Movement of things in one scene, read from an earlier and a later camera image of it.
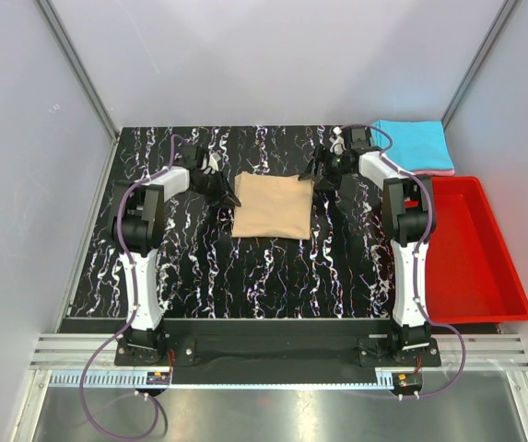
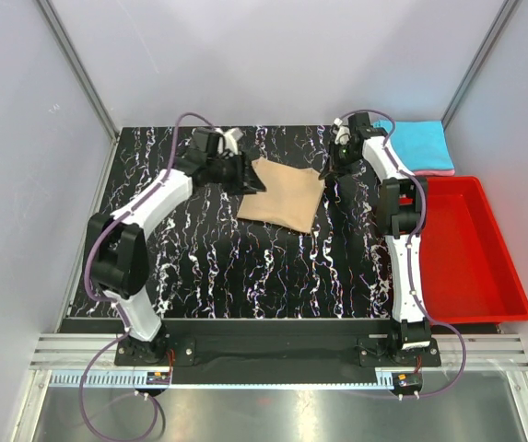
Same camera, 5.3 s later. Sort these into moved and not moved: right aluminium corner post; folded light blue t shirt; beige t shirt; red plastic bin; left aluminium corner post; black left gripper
Moved: black left gripper; beige t shirt
Not moved: right aluminium corner post; red plastic bin; folded light blue t shirt; left aluminium corner post
